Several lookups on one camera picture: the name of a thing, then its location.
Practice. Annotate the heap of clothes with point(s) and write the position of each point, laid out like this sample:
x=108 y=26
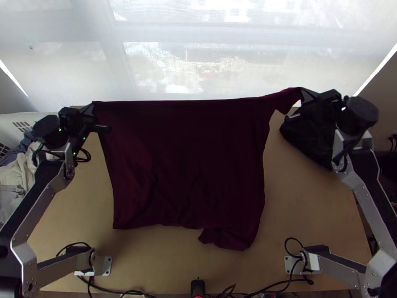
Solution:
x=15 y=173

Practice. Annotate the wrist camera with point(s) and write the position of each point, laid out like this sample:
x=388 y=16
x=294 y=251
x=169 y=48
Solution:
x=68 y=115
x=331 y=95

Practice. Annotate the white laundry basket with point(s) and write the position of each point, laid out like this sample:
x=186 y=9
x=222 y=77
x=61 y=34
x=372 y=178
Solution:
x=18 y=124

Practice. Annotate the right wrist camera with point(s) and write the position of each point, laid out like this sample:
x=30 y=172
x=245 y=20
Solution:
x=331 y=95

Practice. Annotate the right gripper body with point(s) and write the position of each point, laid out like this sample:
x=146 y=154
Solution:
x=325 y=108

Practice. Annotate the dark garment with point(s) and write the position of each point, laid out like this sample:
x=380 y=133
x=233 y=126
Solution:
x=310 y=142

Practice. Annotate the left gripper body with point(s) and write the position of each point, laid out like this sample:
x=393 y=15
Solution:
x=90 y=125

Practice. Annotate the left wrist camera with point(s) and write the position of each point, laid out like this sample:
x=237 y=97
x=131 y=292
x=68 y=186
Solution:
x=68 y=115

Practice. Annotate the dark t-shirt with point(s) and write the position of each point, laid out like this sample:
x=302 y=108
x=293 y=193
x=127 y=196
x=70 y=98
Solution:
x=186 y=161

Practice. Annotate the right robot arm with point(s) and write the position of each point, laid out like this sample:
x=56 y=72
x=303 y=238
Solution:
x=363 y=192

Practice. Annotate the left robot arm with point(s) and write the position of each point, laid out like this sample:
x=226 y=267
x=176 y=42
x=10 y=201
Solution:
x=46 y=192

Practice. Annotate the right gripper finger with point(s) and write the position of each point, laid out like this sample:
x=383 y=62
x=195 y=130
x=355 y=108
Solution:
x=308 y=96

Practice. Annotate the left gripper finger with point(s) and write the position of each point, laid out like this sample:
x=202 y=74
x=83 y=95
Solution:
x=88 y=110

